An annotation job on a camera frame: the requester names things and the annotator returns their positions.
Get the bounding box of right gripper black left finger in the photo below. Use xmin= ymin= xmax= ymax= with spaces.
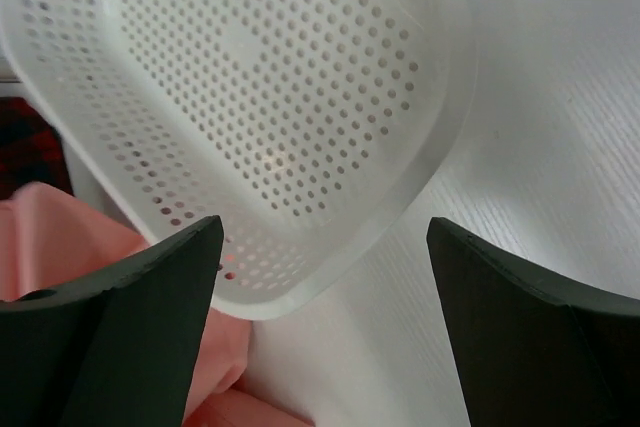
xmin=1 ymin=216 xmax=223 ymax=426

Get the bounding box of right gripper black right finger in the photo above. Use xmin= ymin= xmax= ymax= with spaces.
xmin=426 ymin=217 xmax=639 ymax=426

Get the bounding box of pink skirt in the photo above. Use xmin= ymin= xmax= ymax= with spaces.
xmin=1 ymin=183 xmax=311 ymax=426

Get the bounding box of red black plaid skirt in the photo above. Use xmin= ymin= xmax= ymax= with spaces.
xmin=1 ymin=97 xmax=73 ymax=200

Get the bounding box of white perforated plastic basket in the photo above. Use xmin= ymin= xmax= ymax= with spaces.
xmin=1 ymin=0 xmax=477 ymax=320

